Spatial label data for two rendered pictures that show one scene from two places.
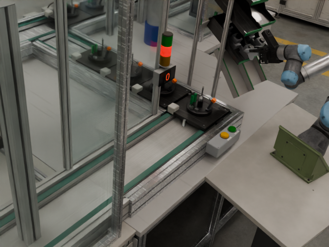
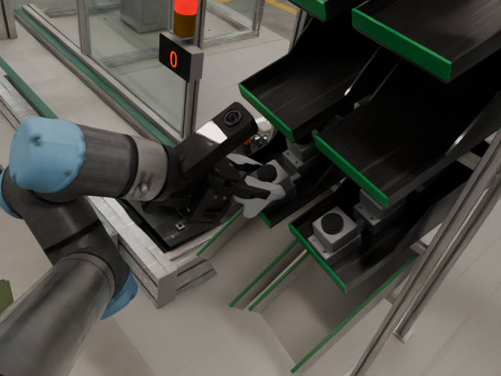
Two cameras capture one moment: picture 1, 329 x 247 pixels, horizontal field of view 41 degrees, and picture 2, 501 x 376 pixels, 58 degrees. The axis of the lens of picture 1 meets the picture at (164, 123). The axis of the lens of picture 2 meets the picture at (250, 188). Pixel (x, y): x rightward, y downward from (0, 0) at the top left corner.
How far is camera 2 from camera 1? 239 cm
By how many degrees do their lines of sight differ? 71
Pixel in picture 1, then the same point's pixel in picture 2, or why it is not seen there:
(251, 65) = (340, 315)
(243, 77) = (273, 275)
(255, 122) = (171, 356)
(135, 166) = (72, 110)
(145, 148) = (109, 127)
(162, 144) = not seen: hidden behind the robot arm
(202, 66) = (448, 311)
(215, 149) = not seen: hidden behind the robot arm
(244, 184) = not seen: outside the picture
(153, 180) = (12, 101)
